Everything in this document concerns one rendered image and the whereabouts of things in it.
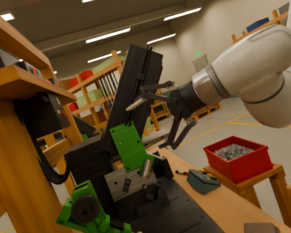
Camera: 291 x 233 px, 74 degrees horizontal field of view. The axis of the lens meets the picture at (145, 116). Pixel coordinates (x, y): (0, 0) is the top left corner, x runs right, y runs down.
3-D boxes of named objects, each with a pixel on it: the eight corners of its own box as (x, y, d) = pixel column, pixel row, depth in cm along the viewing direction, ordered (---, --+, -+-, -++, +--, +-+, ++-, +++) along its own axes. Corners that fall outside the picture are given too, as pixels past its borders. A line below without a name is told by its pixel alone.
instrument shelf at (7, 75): (77, 100, 136) (75, 95, 136) (20, 78, 48) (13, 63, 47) (41, 113, 132) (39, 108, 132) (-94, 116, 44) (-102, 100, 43)
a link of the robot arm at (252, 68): (215, 79, 40) (242, 113, 47) (301, 26, 32) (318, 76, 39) (205, 52, 47) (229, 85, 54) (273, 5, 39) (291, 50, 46)
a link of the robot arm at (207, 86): (214, 65, 51) (194, 77, 54) (207, 61, 43) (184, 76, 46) (232, 95, 50) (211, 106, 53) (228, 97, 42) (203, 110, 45)
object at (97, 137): (123, 181, 124) (103, 132, 121) (128, 203, 95) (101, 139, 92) (95, 193, 121) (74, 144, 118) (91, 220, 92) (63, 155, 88)
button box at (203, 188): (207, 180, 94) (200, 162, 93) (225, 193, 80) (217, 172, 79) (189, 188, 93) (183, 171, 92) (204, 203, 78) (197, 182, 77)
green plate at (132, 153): (148, 162, 95) (131, 123, 98) (150, 162, 87) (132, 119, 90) (126, 171, 93) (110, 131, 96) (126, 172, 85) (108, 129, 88)
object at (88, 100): (160, 172, 349) (110, 45, 328) (83, 180, 480) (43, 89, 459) (172, 158, 393) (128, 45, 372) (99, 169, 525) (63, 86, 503)
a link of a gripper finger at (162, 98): (175, 104, 51) (176, 99, 50) (139, 96, 56) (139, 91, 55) (180, 103, 54) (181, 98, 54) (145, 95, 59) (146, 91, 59)
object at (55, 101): (72, 125, 91) (59, 95, 89) (63, 128, 74) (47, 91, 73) (45, 135, 89) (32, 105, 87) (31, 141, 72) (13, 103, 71)
